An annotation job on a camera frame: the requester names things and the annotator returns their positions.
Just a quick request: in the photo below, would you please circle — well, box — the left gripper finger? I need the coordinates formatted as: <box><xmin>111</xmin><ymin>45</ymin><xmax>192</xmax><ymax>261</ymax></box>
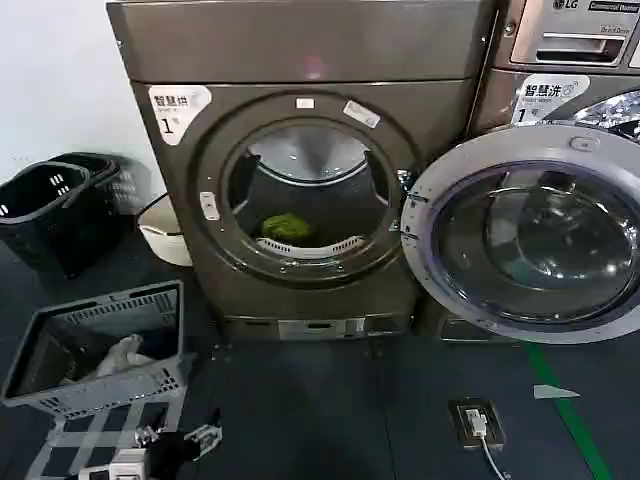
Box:
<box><xmin>184</xmin><ymin>407</ymin><xmax>224</xmax><ymax>457</ymax></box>
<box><xmin>133</xmin><ymin>403</ymin><xmax>169</xmax><ymax>447</ymax></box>

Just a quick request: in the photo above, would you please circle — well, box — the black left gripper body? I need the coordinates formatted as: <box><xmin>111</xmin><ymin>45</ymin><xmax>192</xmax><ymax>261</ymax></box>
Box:
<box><xmin>148</xmin><ymin>431</ymin><xmax>198</xmax><ymax>480</ymax></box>

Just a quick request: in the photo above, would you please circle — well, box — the grey slotted laundry basket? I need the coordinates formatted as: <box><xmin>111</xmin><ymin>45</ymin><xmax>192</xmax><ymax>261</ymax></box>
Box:
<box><xmin>0</xmin><ymin>279</ymin><xmax>199</xmax><ymax>419</ymax></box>

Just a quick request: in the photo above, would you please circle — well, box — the white cloth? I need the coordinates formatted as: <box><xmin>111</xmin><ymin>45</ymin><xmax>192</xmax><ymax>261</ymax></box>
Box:
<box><xmin>94</xmin><ymin>333</ymin><xmax>162</xmax><ymax>379</ymax></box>

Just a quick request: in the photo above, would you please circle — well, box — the white plastic basin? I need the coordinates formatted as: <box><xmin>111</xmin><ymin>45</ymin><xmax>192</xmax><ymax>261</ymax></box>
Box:
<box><xmin>137</xmin><ymin>206</ymin><xmax>194</xmax><ymax>268</ymax></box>

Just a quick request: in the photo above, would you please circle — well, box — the green cloth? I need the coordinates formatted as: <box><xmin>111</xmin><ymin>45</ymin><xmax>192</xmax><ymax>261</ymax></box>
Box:
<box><xmin>260</xmin><ymin>212</ymin><xmax>313</xmax><ymax>247</ymax></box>

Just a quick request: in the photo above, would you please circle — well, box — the large black plastic basket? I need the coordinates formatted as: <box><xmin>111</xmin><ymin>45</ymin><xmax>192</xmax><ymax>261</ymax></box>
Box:
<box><xmin>0</xmin><ymin>165</ymin><xmax>122</xmax><ymax>279</ymax></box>

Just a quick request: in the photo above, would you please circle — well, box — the metal floor socket plate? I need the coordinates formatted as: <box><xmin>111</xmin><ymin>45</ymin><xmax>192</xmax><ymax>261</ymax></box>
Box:
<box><xmin>446</xmin><ymin>397</ymin><xmax>507</xmax><ymax>449</ymax></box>

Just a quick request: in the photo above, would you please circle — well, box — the white plug adapter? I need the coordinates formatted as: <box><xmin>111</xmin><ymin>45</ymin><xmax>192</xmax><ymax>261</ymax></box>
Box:
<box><xmin>464</xmin><ymin>407</ymin><xmax>489</xmax><ymax>438</ymax></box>

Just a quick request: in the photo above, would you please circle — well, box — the grey tape arrow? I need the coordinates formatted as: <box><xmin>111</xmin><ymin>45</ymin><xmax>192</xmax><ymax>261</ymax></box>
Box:
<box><xmin>532</xmin><ymin>384</ymin><xmax>582</xmax><ymax>402</ymax></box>

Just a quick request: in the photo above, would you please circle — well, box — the green floor tape line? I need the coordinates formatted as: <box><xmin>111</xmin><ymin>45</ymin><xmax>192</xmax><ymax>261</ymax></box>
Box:
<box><xmin>521</xmin><ymin>343</ymin><xmax>617</xmax><ymax>480</ymax></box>

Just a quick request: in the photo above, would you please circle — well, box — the round glass dryer door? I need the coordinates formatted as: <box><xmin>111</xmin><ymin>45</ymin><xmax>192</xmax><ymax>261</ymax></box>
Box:
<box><xmin>399</xmin><ymin>124</ymin><xmax>640</xmax><ymax>346</ymax></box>

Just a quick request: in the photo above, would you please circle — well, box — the grey front-load dryer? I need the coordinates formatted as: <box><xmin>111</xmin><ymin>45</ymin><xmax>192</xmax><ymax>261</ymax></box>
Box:
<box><xmin>105</xmin><ymin>0</ymin><xmax>501</xmax><ymax>346</ymax></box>

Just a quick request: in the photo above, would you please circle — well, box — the silver grey washing machine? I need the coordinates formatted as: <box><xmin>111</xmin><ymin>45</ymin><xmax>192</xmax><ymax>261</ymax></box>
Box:
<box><xmin>468</xmin><ymin>0</ymin><xmax>640</xmax><ymax>345</ymax></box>

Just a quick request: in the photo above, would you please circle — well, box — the black power cable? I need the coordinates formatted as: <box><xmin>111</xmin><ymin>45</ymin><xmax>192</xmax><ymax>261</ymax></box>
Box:
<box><xmin>141</xmin><ymin>191</ymin><xmax>170</xmax><ymax>217</ymax></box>

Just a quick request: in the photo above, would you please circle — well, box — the white cable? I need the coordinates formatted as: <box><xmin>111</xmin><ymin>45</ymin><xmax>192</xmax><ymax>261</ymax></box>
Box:
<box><xmin>479</xmin><ymin>433</ymin><xmax>507</xmax><ymax>480</ymax></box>

